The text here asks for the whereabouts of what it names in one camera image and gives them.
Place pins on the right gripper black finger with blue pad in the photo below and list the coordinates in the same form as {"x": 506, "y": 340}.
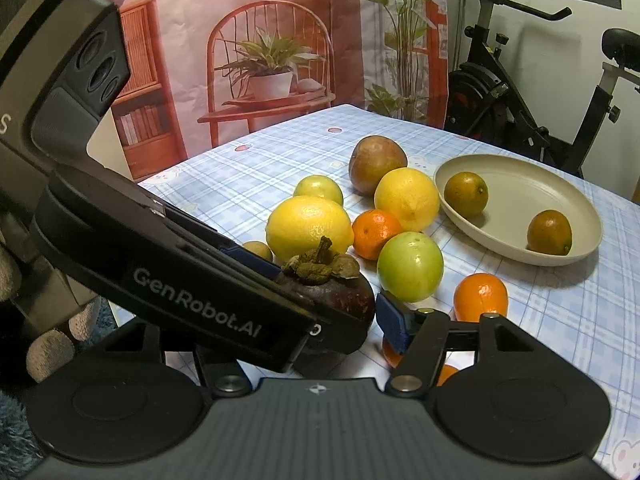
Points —
{"x": 422, "y": 338}

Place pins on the orange tangerine bottom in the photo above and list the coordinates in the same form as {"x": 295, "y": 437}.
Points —
{"x": 393, "y": 358}

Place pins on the orange tangerine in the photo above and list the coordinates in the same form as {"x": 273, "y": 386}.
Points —
{"x": 372, "y": 229}
{"x": 480, "y": 293}
{"x": 393, "y": 358}

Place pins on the green apple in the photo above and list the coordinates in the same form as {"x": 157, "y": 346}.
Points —
{"x": 410, "y": 266}

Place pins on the dark purple mangosteen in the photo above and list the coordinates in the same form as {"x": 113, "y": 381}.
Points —
{"x": 336, "y": 291}

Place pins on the large yellow lemon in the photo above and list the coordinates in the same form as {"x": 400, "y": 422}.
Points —
{"x": 299, "y": 223}

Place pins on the brown passion fruit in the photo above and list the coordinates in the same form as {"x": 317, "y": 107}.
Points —
{"x": 372, "y": 158}

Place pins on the small yellow-green lime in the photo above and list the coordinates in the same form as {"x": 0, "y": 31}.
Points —
{"x": 320, "y": 186}

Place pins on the small tan longan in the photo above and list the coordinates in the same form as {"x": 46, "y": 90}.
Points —
{"x": 259, "y": 249}

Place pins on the grey gloved hand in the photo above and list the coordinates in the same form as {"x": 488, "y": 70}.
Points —
{"x": 45, "y": 315}

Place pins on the dark green-orange citrus left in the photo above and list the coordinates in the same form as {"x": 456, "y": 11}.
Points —
{"x": 466, "y": 193}

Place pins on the printed room backdrop cloth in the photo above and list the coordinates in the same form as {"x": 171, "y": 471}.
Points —
{"x": 203, "y": 72}

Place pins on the dark orange citrus right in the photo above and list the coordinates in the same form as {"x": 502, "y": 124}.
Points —
{"x": 550, "y": 233}

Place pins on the beige round plate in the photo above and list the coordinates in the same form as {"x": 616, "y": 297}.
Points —
{"x": 518, "y": 189}

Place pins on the black exercise bike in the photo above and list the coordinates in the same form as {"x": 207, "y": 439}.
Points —
{"x": 485, "y": 103}

